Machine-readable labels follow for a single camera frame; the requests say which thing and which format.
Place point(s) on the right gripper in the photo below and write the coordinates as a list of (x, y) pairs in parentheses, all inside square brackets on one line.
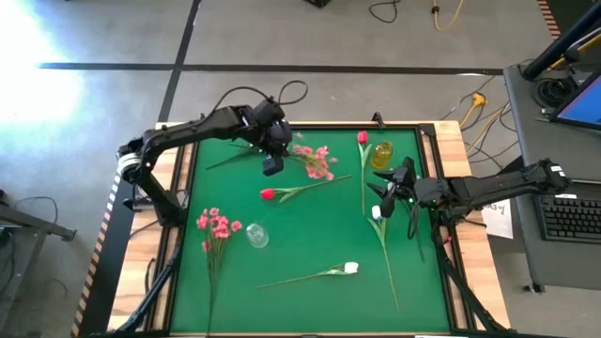
[(405, 180)]

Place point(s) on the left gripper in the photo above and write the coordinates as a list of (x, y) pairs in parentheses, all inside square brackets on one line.
[(270, 127)]

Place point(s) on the white tulip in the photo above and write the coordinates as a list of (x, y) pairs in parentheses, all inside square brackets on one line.
[(376, 212), (350, 267)]

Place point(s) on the red tulip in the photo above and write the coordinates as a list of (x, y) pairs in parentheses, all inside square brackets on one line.
[(362, 137), (267, 193)]

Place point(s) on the pink blossom spray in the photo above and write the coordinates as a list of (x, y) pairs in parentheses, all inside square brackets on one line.
[(315, 165), (220, 230)]

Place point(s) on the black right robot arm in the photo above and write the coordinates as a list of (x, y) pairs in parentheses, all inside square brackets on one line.
[(493, 185)]

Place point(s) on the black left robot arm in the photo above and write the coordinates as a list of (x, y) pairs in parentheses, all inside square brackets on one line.
[(197, 127)]

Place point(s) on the amber glass vase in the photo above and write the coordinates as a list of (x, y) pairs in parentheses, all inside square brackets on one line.
[(381, 156)]

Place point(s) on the clear ribbed glass vase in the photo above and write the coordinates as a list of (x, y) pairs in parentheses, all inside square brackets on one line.
[(257, 235)]

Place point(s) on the black clamp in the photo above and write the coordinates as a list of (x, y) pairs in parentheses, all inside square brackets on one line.
[(378, 120)]

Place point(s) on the green table mat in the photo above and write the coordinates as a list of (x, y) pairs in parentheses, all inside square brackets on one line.
[(319, 225)]

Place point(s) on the white paper sheet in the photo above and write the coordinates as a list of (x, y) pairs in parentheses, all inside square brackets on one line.
[(500, 220)]

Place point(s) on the black keyboard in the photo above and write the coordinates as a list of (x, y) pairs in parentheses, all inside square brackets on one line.
[(568, 218)]

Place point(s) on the black base platform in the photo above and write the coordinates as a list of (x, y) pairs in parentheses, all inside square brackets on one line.
[(105, 263)]

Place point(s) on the monitor with blue screen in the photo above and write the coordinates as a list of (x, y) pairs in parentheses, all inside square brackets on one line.
[(587, 105)]

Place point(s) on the black pole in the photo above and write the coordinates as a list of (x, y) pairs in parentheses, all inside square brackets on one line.
[(559, 45)]

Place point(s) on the orange black hazard strip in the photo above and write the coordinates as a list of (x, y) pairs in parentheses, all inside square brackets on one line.
[(87, 281), (549, 19)]

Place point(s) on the grey metal stand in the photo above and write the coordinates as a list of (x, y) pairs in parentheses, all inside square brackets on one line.
[(47, 226)]

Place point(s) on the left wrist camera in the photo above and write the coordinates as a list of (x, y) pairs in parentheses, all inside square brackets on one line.
[(273, 165)]

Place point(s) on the black table border frame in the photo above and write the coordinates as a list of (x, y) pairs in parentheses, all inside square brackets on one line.
[(429, 150)]

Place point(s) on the black frame strut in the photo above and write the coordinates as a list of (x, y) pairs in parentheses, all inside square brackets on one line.
[(151, 293), (461, 284)]

